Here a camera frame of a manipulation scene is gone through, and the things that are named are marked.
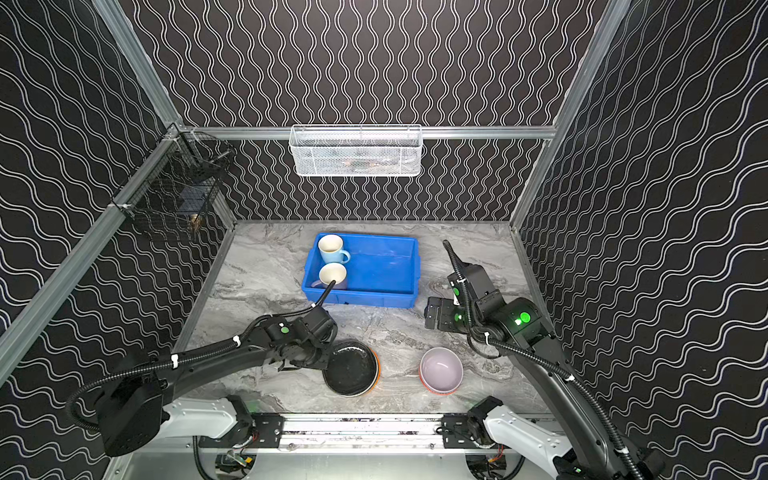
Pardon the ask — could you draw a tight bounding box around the light blue mug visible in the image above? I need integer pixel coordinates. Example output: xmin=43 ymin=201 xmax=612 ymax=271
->
xmin=317 ymin=234 xmax=351 ymax=264

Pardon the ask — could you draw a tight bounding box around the purple cream mug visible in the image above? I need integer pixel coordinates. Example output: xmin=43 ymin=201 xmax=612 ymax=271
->
xmin=310 ymin=263 xmax=348 ymax=290

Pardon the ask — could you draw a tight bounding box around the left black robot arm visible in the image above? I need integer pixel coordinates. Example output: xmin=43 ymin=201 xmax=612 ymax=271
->
xmin=65 ymin=282 xmax=338 ymax=457

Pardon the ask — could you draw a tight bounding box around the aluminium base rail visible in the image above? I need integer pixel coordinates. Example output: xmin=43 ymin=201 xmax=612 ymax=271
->
xmin=119 ymin=411 xmax=607 ymax=455

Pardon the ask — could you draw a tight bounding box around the blue plastic bin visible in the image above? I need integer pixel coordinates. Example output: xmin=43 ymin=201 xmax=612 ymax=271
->
xmin=301 ymin=232 xmax=421 ymax=309

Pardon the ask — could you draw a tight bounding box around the lavender bowl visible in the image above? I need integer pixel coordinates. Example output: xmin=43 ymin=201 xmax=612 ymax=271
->
xmin=419 ymin=347 xmax=464 ymax=395

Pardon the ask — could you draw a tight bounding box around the white wire mesh basket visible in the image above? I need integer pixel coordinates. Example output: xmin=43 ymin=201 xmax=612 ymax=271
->
xmin=289 ymin=124 xmax=424 ymax=177

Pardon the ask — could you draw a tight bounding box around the black glossy plate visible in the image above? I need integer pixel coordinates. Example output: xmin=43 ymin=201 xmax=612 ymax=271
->
xmin=323 ymin=339 xmax=375 ymax=397

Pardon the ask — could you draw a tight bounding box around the orange plate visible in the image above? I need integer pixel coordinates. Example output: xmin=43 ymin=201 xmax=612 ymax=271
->
xmin=365 ymin=349 xmax=381 ymax=394

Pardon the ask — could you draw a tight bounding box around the black wire basket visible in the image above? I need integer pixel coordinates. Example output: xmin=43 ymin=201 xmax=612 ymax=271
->
xmin=117 ymin=123 xmax=236 ymax=245

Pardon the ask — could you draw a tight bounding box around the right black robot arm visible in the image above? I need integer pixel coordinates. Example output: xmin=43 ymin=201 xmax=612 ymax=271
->
xmin=424 ymin=241 xmax=665 ymax=479

